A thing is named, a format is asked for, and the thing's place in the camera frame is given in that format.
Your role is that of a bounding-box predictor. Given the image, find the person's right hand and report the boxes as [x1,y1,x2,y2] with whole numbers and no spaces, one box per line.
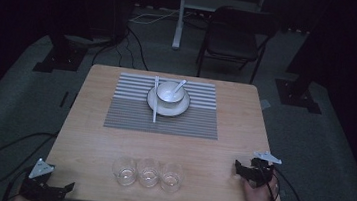
[241,172,281,201]

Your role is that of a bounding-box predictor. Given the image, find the black stand with base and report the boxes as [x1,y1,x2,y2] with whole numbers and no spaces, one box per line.
[271,0,334,115]
[32,29,113,81]

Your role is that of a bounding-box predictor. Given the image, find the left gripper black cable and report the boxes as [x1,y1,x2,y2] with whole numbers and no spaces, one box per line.
[0,127,59,201]

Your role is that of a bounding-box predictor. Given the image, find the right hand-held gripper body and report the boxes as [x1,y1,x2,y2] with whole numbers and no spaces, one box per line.
[246,149,285,191]

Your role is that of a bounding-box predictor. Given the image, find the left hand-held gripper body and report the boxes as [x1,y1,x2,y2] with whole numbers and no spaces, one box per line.
[18,156,70,201]

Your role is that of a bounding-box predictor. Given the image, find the white metal stand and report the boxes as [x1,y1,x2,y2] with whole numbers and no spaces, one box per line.
[171,0,269,59]

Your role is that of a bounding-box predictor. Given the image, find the white spoon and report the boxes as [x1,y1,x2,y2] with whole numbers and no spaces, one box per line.
[170,78,188,97]

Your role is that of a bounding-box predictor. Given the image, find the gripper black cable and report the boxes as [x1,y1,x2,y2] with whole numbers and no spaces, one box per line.
[257,163,320,201]
[0,127,59,201]

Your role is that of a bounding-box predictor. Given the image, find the white bowl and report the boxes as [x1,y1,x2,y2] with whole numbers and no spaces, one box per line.
[154,79,188,110]

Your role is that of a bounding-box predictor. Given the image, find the black floor cable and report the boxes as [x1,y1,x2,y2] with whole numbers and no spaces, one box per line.
[90,20,154,72]

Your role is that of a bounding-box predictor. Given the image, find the grey striped placemat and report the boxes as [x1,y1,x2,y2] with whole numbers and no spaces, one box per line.
[102,70,225,141]

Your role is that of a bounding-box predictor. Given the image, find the white floor cable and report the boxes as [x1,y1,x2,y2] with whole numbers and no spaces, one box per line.
[128,4,194,30]

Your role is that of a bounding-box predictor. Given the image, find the clear glass cup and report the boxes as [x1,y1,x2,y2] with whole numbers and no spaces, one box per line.
[109,155,140,189]
[134,157,162,190]
[157,161,185,195]

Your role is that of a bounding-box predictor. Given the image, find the black folding chair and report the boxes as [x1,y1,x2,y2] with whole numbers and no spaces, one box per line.
[194,2,281,87]

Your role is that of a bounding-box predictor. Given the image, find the white plate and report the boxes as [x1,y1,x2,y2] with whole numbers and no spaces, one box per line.
[145,84,193,120]

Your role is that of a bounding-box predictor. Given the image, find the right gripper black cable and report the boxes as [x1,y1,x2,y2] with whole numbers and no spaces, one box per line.
[257,163,320,201]

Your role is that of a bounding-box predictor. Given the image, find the grey tape patch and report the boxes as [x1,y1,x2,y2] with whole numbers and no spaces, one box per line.
[259,98,272,111]

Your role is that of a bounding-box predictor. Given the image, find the white chopstick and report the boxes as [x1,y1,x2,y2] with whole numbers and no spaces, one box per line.
[151,75,162,123]

